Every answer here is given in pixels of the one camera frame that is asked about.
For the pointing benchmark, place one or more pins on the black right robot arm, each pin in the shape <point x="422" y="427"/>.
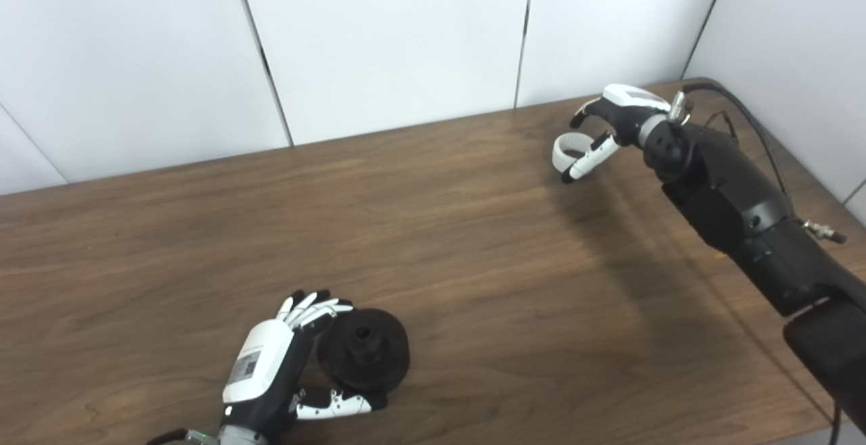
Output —
<point x="737" y="195"/>

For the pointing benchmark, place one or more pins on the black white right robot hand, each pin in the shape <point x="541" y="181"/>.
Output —
<point x="629" y="117"/>

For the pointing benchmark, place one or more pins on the round black stepped part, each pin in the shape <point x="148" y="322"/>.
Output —
<point x="365" y="364"/>

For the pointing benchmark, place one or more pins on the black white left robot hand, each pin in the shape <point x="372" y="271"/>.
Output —
<point x="260" y="370"/>

